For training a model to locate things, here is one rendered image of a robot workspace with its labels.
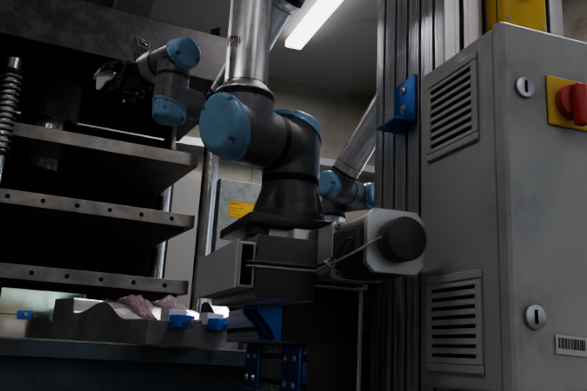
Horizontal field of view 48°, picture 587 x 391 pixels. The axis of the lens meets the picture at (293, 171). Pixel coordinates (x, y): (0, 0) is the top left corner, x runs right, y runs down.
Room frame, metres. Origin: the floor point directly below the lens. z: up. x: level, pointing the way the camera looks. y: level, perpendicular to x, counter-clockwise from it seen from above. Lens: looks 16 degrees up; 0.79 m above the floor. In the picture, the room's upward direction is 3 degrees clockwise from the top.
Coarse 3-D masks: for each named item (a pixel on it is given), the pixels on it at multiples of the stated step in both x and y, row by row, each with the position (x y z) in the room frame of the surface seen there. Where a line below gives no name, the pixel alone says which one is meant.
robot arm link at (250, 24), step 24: (240, 0) 1.17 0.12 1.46; (264, 0) 1.17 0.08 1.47; (240, 24) 1.17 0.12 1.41; (264, 24) 1.17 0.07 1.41; (240, 48) 1.16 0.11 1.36; (264, 48) 1.18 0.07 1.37; (240, 72) 1.16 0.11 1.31; (264, 72) 1.18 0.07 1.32; (216, 96) 1.15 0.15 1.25; (240, 96) 1.15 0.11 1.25; (264, 96) 1.16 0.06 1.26; (216, 120) 1.16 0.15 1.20; (240, 120) 1.13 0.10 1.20; (264, 120) 1.17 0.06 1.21; (216, 144) 1.16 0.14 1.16; (240, 144) 1.15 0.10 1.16; (264, 144) 1.18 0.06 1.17; (264, 168) 1.25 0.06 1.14
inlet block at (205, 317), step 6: (204, 312) 1.63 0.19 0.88; (210, 312) 1.63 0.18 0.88; (198, 318) 1.65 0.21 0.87; (204, 318) 1.63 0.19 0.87; (210, 318) 1.63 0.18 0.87; (216, 318) 1.64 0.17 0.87; (222, 318) 1.65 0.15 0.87; (210, 324) 1.62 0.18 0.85; (216, 324) 1.60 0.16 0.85; (222, 324) 1.60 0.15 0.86; (210, 330) 1.63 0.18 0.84; (216, 330) 1.60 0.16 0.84; (222, 330) 1.61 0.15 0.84
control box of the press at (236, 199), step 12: (228, 180) 2.61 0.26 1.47; (216, 192) 2.63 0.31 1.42; (228, 192) 2.61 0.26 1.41; (240, 192) 2.63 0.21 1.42; (252, 192) 2.66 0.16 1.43; (216, 204) 2.62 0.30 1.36; (228, 204) 2.61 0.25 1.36; (240, 204) 2.63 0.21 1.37; (252, 204) 2.66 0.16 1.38; (216, 216) 2.61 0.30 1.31; (228, 216) 2.61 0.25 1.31; (240, 216) 2.64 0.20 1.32; (216, 228) 2.60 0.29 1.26; (216, 240) 2.60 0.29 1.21; (228, 240) 2.62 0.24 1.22
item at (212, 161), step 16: (208, 160) 2.44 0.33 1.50; (208, 176) 2.44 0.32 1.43; (208, 192) 2.44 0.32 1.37; (160, 208) 3.06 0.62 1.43; (208, 208) 2.44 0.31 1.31; (208, 224) 2.45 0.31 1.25; (208, 240) 2.45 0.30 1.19; (160, 256) 3.06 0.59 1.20; (160, 272) 3.07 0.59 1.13; (192, 288) 2.45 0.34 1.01; (192, 304) 2.45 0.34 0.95
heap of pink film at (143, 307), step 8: (128, 296) 1.71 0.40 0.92; (136, 296) 1.71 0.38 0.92; (168, 296) 1.80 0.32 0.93; (128, 304) 1.68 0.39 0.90; (136, 304) 1.67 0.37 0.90; (144, 304) 1.69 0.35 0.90; (152, 304) 1.85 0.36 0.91; (160, 304) 1.77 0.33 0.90; (168, 304) 1.76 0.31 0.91; (176, 304) 1.77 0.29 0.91; (136, 312) 1.66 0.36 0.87; (144, 312) 1.66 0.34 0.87; (152, 312) 1.67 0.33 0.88
